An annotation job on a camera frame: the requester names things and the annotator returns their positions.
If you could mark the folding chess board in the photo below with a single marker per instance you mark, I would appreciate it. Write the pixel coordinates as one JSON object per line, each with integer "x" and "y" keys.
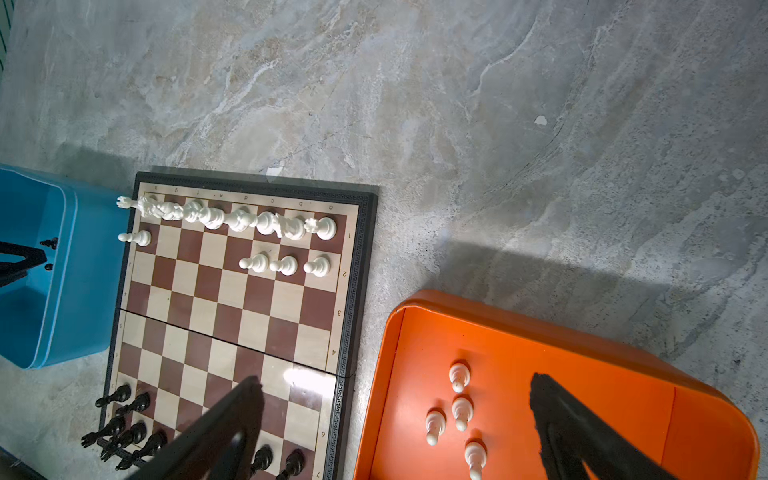
{"x": 277, "y": 292}

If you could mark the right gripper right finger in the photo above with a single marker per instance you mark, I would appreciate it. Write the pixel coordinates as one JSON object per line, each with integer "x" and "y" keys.
{"x": 575, "y": 442}

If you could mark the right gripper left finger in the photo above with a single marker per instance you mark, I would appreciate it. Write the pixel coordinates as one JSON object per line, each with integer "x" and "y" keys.
{"x": 219, "y": 445}

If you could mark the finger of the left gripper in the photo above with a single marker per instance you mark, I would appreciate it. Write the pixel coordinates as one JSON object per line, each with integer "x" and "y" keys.
{"x": 15, "y": 255}

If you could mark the white pawn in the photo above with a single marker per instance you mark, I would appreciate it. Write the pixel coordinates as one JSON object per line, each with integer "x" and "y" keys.
{"x": 459, "y": 376}
{"x": 435, "y": 425}
{"x": 462, "y": 411}
{"x": 475, "y": 455}

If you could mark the orange plastic tray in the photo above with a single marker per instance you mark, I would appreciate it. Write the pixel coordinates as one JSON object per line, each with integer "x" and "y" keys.
{"x": 686, "y": 426}

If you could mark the blue plastic tray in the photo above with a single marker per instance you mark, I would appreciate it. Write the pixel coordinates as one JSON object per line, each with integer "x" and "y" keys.
{"x": 63, "y": 309}

